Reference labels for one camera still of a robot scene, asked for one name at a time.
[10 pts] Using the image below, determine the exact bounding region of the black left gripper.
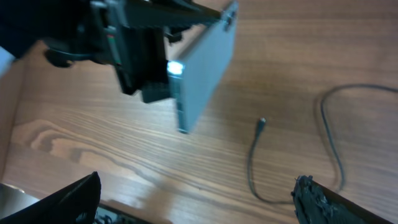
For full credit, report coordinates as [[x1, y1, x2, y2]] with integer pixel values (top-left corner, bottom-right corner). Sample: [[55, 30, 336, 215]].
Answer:
[[90, 0, 221, 103]]

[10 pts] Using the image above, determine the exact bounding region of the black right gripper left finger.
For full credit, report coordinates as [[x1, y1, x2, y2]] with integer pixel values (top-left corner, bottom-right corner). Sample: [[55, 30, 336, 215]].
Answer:
[[1, 172, 101, 224]]

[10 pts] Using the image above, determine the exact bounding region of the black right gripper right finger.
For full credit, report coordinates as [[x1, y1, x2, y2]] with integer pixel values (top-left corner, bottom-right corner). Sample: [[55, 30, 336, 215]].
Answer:
[[291, 175, 392, 224]]

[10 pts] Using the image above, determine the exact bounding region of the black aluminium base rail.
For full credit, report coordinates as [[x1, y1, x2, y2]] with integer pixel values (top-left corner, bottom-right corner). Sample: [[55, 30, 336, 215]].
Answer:
[[93, 204, 152, 224]]

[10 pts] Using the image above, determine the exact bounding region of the black USB charging cable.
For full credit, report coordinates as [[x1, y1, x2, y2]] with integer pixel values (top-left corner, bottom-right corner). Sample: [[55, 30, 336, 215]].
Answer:
[[247, 83, 398, 205]]

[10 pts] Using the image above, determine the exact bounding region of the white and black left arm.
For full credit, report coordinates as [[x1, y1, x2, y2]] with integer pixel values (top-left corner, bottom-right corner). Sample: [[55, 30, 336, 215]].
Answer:
[[1, 0, 222, 101]]

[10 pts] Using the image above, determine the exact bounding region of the Galaxy S25 smartphone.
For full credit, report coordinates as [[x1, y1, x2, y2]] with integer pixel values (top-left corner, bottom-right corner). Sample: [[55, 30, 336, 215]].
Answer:
[[167, 1, 239, 134]]

